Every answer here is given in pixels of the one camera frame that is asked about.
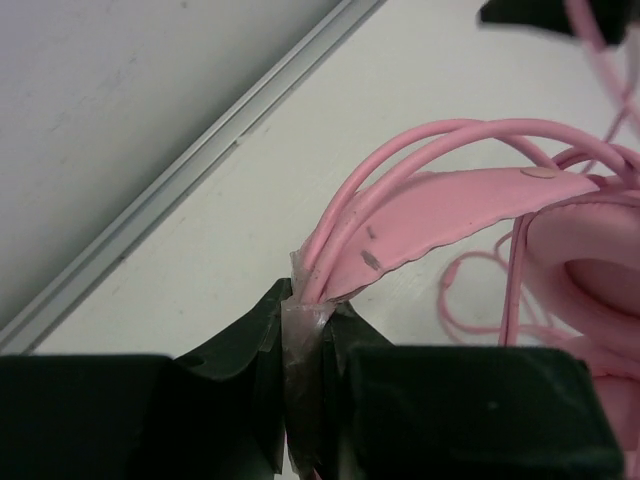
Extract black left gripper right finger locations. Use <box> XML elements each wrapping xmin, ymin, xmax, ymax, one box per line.
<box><xmin>319</xmin><ymin>304</ymin><xmax>625</xmax><ymax>479</ymax></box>

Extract pink headphones with cable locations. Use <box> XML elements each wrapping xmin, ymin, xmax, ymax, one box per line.
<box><xmin>279</xmin><ymin>0</ymin><xmax>640</xmax><ymax>480</ymax></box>

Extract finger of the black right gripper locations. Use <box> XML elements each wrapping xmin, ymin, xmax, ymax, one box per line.
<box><xmin>478</xmin><ymin>0</ymin><xmax>628</xmax><ymax>43</ymax></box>

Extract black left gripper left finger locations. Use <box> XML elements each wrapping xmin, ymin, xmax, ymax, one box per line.
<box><xmin>1</xmin><ymin>279</ymin><xmax>291</xmax><ymax>479</ymax></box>

